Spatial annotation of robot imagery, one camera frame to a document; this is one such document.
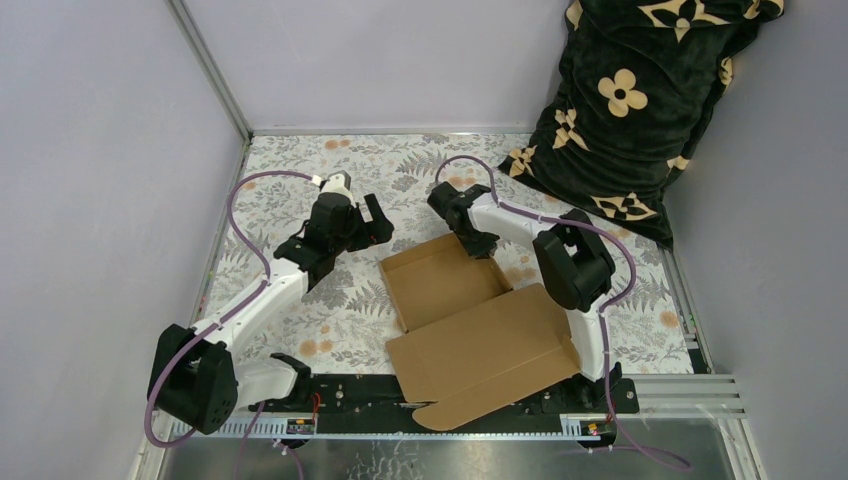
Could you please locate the aluminium frame rail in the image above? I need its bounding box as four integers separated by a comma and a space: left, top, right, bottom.
212, 374, 745, 440

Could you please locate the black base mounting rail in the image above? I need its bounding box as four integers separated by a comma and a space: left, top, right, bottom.
264, 374, 609, 434

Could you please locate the black floral blanket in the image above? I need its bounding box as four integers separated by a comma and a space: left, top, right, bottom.
500, 0, 785, 249

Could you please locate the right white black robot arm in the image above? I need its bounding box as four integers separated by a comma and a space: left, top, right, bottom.
427, 182, 620, 412

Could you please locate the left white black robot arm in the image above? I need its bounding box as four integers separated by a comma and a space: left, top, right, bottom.
147, 193, 394, 434

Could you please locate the brown cardboard box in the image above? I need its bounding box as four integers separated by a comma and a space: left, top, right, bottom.
380, 234, 580, 432

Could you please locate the aluminium corner post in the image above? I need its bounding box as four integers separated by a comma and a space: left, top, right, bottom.
165, 0, 253, 143

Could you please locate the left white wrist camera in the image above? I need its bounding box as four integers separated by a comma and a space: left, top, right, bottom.
312, 171, 353, 202

